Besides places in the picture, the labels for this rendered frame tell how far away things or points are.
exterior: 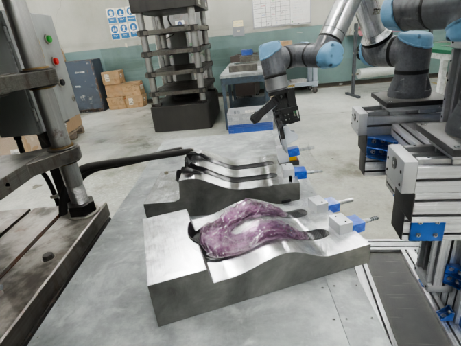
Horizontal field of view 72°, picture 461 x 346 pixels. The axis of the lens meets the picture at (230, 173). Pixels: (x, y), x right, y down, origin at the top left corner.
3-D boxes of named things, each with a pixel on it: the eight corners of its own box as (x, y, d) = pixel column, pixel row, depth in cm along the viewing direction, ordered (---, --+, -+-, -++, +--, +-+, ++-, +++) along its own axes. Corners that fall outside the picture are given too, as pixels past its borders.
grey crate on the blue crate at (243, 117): (272, 114, 454) (271, 104, 448) (273, 122, 416) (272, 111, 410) (229, 118, 460) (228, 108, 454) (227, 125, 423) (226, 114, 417)
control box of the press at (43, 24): (139, 296, 184) (58, 13, 125) (122, 344, 156) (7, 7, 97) (102, 298, 185) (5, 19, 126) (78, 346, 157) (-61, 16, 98)
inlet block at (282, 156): (313, 152, 116) (311, 138, 114) (316, 155, 111) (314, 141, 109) (278, 160, 117) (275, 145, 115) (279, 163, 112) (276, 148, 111)
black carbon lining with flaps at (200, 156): (273, 165, 118) (272, 141, 114) (278, 184, 103) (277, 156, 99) (180, 173, 120) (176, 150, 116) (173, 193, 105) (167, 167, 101)
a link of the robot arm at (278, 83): (265, 79, 103) (263, 79, 111) (267, 94, 104) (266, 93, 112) (287, 74, 103) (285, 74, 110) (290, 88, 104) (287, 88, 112)
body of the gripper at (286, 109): (301, 123, 107) (294, 86, 103) (276, 128, 107) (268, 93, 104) (297, 120, 114) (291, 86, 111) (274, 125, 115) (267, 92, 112)
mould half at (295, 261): (313, 211, 99) (313, 179, 95) (369, 262, 76) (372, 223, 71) (151, 252, 88) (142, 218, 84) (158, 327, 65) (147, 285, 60)
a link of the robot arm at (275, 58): (287, 37, 102) (265, 42, 99) (293, 72, 105) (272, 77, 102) (273, 43, 109) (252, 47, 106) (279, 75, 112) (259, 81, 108)
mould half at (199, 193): (287, 174, 126) (287, 141, 120) (300, 207, 102) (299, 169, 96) (163, 185, 128) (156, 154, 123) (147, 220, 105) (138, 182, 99)
